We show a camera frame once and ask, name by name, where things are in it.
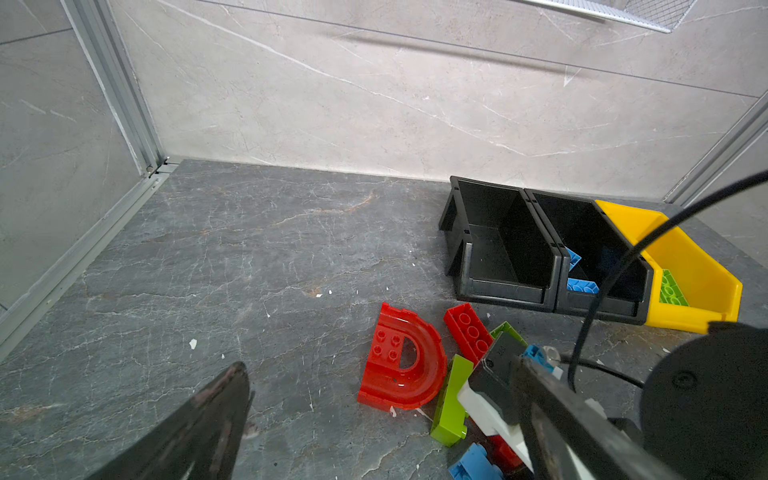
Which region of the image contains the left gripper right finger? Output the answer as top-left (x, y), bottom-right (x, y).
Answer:
top-left (510, 358), bottom-right (680, 479)

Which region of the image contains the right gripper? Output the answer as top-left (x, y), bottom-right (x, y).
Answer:
top-left (458, 322), bottom-right (767, 479)

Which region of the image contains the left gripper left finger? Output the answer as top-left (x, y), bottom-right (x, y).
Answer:
top-left (90, 361), bottom-right (253, 479)

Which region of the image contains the blue lego thin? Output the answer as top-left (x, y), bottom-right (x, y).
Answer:
top-left (448, 443), bottom-right (504, 480)

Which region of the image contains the green lego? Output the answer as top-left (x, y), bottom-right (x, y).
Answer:
top-left (490, 322), bottom-right (528, 348)
top-left (430, 355), bottom-right (474, 447)
top-left (660, 269), bottom-right (689, 307)

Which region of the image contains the yellow storage bin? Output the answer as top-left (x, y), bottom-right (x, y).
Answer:
top-left (595, 199), bottom-right (744, 335)

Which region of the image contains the green lego beside arch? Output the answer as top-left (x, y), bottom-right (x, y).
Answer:
top-left (430, 355), bottom-right (474, 447)

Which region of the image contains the red lego brick stack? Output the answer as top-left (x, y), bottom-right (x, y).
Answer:
top-left (444, 303), bottom-right (494, 365)

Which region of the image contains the red arch lego piece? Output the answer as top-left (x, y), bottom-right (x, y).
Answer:
top-left (357, 303), bottom-right (448, 411)

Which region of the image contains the right black storage bin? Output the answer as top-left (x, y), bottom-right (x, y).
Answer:
top-left (526, 189), bottom-right (653, 325)

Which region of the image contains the black storage bin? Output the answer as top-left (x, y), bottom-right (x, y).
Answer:
top-left (526, 189), bottom-right (653, 325)
top-left (439, 176), bottom-right (563, 312)

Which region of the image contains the left black storage bin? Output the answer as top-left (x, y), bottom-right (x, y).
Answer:
top-left (439, 176), bottom-right (563, 312)

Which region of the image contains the white wire mesh basket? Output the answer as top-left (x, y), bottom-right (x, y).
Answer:
top-left (527, 0), bottom-right (696, 34)

